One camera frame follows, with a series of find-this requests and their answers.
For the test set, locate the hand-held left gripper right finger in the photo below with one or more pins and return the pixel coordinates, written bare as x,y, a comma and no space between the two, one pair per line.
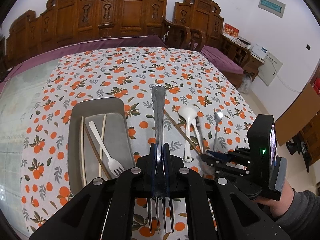
167,180

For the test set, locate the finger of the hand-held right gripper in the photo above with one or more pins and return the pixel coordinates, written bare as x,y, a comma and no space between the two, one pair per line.
220,154
225,167

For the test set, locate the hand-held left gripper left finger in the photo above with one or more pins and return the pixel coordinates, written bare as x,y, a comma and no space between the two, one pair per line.
153,180

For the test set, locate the metal spoon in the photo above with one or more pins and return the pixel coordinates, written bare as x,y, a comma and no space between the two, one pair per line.
218,116

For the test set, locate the dark brown chopstick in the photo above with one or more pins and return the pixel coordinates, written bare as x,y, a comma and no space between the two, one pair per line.
93,147
180,130

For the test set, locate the metal tray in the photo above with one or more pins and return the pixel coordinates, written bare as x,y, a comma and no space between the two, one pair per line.
115,140

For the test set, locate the white plastic fork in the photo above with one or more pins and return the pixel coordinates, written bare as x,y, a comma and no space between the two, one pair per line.
105,150

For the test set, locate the large steel fork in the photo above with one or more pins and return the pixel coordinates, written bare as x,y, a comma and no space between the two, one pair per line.
158,110

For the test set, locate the person's right forearm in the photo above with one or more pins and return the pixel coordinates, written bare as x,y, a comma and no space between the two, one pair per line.
302,215

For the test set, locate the person's right hand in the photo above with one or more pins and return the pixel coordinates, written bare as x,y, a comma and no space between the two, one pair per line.
280,202

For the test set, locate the brown wooden door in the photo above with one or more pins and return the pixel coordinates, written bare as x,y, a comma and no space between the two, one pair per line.
297,120

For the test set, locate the clear plastic bag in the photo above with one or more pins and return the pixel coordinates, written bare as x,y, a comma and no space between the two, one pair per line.
245,85

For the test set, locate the red box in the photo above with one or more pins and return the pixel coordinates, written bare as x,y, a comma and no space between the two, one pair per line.
230,30
316,87

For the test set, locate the wooden side table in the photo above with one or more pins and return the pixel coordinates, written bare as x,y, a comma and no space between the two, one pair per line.
250,62

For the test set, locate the purple armchair cushion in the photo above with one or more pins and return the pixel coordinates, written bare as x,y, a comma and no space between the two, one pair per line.
222,60

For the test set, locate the white telephone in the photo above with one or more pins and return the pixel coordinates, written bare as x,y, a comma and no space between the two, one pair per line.
259,50

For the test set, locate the orange print tablecloth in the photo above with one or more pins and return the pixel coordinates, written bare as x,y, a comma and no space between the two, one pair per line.
140,72

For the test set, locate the grey electrical panel box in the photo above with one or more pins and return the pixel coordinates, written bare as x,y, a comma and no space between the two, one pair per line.
272,5

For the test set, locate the carved wooden armchair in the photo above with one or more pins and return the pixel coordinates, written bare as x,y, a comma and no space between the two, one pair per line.
200,12

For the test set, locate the purple sofa cushion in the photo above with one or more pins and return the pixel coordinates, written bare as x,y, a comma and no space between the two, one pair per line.
112,42

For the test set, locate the carved wooden sofa bench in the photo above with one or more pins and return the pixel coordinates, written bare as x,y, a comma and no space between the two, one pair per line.
75,17

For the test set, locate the white wall panel cover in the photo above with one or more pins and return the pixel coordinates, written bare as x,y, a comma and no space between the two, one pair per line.
271,68

